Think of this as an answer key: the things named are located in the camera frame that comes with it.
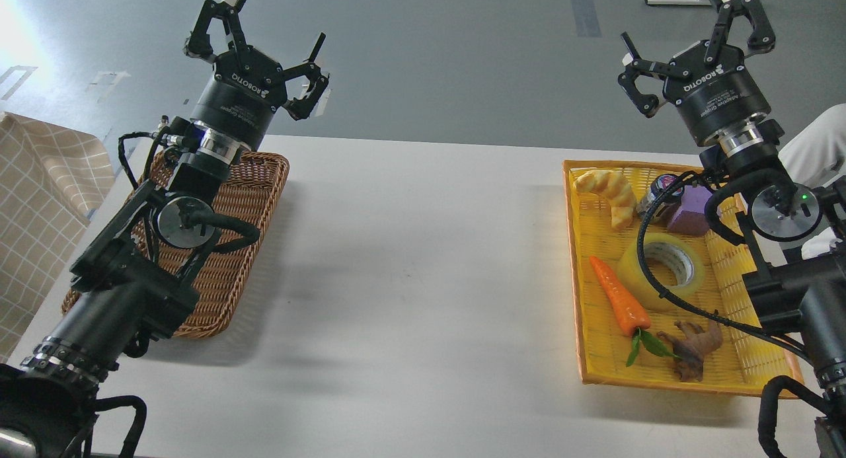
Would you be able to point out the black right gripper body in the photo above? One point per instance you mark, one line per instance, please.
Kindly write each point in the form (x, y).
(717, 96)

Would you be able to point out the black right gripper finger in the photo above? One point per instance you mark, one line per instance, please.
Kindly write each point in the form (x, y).
(635, 66)
(762, 39)

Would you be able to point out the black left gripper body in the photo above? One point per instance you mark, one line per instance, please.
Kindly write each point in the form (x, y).
(240, 101)

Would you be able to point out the yellow tape roll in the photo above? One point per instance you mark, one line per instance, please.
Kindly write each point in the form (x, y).
(672, 262)

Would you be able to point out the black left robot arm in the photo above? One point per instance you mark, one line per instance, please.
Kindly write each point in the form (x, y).
(135, 279)

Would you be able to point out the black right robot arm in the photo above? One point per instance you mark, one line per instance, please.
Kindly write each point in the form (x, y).
(795, 234)

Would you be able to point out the toy croissant bread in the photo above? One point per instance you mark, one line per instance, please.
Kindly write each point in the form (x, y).
(614, 188)

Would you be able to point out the small dark jar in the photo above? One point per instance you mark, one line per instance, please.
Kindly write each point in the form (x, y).
(671, 202)

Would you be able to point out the person in white clothing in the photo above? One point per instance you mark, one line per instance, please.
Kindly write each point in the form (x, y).
(816, 155)

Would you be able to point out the purple foam block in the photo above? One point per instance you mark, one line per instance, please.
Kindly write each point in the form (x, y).
(689, 218)

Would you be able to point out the beige checkered cloth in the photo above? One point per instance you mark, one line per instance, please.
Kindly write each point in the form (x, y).
(52, 180)

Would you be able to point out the orange toy carrot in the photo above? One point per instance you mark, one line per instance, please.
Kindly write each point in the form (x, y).
(632, 318)

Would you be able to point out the brown ginger root toy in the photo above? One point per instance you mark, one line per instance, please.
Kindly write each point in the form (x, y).
(692, 349)

